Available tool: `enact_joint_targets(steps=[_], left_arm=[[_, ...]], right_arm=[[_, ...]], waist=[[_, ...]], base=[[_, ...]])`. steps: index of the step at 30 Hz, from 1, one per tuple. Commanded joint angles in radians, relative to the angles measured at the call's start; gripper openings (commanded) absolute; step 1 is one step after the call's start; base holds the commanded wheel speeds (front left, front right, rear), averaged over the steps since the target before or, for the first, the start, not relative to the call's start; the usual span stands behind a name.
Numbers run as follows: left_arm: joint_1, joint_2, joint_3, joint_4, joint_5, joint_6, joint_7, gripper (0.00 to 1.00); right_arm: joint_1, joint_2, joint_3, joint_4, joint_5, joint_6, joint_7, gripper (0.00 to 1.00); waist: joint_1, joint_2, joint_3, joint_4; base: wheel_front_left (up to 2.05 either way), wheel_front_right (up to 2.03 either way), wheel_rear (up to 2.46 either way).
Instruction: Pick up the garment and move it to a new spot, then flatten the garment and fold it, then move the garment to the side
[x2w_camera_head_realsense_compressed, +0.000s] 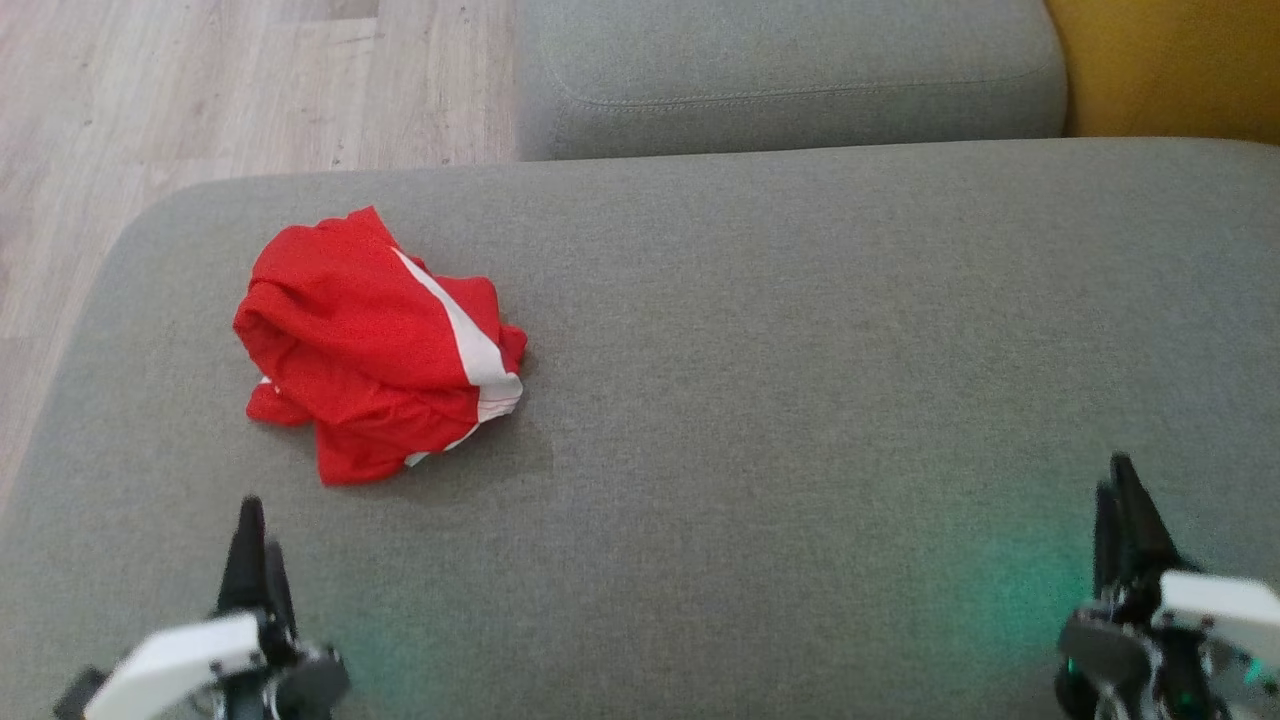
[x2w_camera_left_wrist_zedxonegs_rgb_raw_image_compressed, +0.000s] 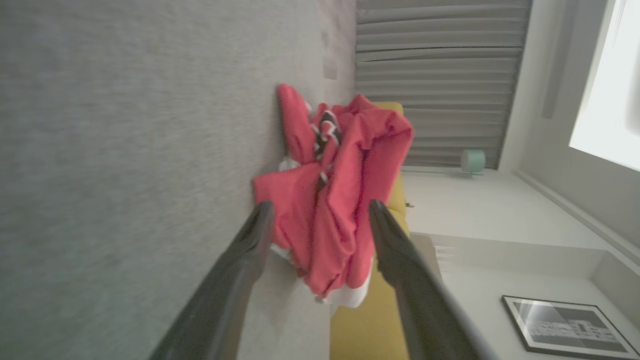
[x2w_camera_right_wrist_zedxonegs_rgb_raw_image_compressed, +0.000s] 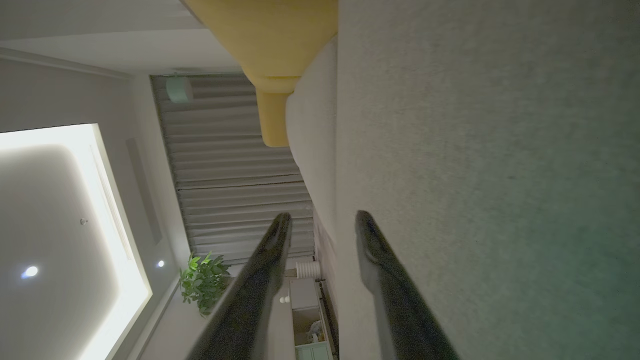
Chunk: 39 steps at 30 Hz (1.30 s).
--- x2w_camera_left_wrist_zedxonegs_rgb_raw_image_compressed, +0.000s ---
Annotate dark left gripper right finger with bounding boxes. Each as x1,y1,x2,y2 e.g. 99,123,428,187
369,200,496,360

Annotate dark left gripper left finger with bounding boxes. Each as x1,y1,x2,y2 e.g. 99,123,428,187
150,201,275,360

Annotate red shorts with white stripe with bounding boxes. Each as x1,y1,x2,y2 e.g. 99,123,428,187
305,94,415,308

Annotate red basketball jersey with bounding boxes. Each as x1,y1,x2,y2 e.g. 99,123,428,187
252,84,361,281

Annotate black framed picture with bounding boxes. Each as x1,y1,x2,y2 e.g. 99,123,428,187
501,295,640,360

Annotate teal round lamp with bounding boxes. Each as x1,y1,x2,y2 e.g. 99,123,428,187
460,149,487,177

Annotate grey fabric sofa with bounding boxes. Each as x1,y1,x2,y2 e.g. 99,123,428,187
0,0,357,360

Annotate grey pleated curtain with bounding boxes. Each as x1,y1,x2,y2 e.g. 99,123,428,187
355,0,533,170

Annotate bright window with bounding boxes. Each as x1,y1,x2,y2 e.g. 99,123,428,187
569,0,640,173

